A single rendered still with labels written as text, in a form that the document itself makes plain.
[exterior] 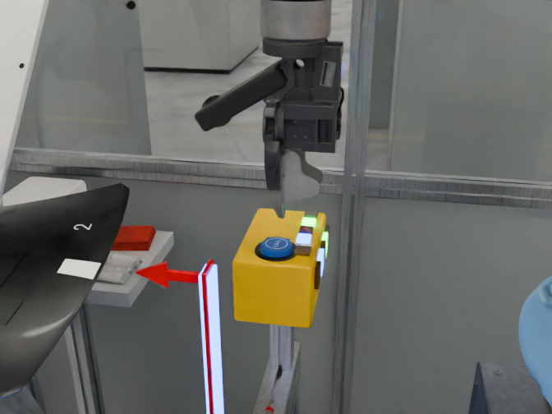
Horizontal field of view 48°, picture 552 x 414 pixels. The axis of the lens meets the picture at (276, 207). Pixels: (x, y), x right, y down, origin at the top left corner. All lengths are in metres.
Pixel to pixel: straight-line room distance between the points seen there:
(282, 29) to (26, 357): 0.39
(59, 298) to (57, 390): 1.24
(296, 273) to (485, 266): 0.63
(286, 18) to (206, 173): 0.67
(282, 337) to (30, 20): 0.57
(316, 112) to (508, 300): 0.79
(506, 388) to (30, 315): 0.48
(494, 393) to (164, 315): 0.92
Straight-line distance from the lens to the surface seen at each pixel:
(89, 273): 0.53
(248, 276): 0.76
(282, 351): 0.91
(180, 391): 1.60
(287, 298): 0.77
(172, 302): 1.44
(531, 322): 0.42
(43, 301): 0.52
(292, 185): 0.71
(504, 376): 0.73
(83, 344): 1.36
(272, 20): 0.65
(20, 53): 0.95
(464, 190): 1.22
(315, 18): 0.65
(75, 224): 0.58
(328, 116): 0.66
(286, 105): 0.67
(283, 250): 0.76
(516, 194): 1.24
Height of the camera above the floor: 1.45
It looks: 25 degrees down
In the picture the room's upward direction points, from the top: straight up
